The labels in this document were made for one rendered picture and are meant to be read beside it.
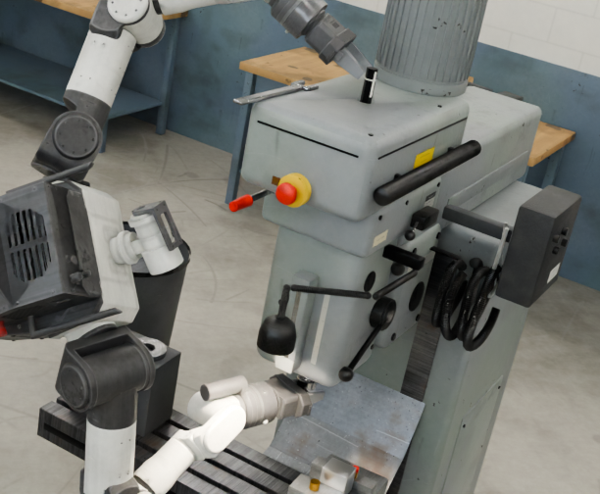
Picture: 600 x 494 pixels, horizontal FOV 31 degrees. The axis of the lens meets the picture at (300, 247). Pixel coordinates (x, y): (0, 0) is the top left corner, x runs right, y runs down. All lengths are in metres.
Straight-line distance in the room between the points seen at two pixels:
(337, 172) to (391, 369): 0.89
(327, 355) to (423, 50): 0.64
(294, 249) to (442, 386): 0.66
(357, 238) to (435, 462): 0.87
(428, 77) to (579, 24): 4.12
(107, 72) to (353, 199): 0.53
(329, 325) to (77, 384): 0.53
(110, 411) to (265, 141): 0.55
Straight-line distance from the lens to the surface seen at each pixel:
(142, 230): 1.95
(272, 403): 2.24
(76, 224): 1.91
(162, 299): 4.22
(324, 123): 1.90
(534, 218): 2.22
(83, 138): 1.99
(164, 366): 2.55
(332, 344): 2.16
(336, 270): 2.10
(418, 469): 2.75
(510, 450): 4.74
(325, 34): 2.04
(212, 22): 7.34
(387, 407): 2.69
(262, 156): 1.96
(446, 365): 2.60
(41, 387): 4.53
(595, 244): 6.49
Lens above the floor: 2.44
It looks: 23 degrees down
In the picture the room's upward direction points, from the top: 11 degrees clockwise
